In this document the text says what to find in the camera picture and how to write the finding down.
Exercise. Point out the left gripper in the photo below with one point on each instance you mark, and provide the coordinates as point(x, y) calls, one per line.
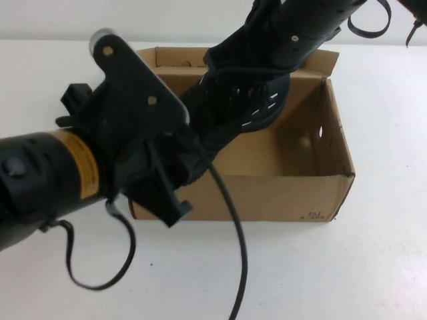
point(140, 166)

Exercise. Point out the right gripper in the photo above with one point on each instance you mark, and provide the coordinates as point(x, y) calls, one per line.
point(240, 50)

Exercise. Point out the black knit sneaker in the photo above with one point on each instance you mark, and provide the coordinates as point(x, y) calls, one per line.
point(253, 110)

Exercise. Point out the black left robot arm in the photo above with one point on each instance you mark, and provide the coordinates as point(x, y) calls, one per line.
point(40, 173)

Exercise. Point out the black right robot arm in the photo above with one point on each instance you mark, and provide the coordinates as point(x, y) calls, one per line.
point(307, 30)

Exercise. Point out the brown cardboard shoe box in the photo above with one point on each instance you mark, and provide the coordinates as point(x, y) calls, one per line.
point(283, 196)

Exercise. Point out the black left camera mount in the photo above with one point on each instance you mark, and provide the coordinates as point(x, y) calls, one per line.
point(133, 80)

